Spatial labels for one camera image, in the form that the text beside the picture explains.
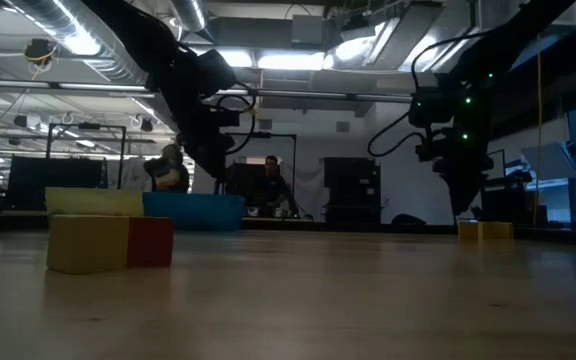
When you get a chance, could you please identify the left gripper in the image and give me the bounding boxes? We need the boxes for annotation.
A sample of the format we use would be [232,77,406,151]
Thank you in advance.
[180,94,242,183]

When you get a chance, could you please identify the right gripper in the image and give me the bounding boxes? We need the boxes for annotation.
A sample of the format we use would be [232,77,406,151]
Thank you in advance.
[416,79,495,217]

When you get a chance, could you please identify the yellow arch block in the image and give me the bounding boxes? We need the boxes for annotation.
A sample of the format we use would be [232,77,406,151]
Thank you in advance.
[477,221,515,241]

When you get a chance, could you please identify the red cube block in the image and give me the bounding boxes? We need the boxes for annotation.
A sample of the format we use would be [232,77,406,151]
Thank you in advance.
[126,216,175,268]

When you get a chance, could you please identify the equipment desk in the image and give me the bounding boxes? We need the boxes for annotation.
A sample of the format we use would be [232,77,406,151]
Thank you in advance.
[470,168,550,227]

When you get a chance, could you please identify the person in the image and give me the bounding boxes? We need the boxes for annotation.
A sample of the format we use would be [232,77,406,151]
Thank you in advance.
[252,153,299,219]
[142,143,192,194]

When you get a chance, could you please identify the blue plastic bin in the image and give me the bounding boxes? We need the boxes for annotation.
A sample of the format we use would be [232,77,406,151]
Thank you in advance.
[142,192,247,233]

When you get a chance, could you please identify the black floor bag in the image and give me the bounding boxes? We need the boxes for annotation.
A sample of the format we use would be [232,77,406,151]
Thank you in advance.
[390,212,428,227]

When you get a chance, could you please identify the white poster board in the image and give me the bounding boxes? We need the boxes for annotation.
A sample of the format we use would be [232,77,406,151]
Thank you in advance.
[120,157,165,194]

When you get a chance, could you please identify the grey tilted panel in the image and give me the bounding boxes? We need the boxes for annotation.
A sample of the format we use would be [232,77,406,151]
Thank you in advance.
[519,141,576,182]

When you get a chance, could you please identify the black cabinet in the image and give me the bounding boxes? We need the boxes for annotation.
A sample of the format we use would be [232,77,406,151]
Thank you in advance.
[319,156,383,225]

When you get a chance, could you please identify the long ceiling pipe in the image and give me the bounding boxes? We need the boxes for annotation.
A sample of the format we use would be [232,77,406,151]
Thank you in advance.
[0,78,419,106]

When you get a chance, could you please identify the bright ceiling light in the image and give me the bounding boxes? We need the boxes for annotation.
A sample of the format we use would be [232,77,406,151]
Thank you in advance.
[224,48,337,72]

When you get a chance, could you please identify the yellow plastic bin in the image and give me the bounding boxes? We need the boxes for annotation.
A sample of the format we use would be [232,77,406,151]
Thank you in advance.
[45,186,145,217]

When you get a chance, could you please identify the grey ceiling box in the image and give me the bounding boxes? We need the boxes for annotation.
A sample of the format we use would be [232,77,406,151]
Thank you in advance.
[290,13,325,46]

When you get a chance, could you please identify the black panel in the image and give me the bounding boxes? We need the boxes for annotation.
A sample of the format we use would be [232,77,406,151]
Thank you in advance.
[6,154,109,211]

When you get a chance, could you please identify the black yellow ceiling reel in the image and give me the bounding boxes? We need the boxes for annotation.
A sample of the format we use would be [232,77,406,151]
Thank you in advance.
[22,37,60,69]

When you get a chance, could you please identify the black gantry frame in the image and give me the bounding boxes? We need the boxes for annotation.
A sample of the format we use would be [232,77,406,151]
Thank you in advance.
[221,131,298,199]

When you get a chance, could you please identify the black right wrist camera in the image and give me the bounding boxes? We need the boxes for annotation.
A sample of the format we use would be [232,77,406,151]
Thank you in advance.
[407,88,453,129]

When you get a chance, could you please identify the black tubular stand frame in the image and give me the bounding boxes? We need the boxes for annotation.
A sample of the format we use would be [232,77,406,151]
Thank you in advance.
[44,121,128,191]

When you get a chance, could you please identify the silver round ceiling duct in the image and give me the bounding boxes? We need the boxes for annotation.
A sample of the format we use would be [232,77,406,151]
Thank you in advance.
[167,0,212,34]
[10,0,152,86]

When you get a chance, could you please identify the silver rectangular ceiling duct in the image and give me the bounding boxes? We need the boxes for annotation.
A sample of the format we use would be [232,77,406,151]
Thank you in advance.
[327,0,479,74]

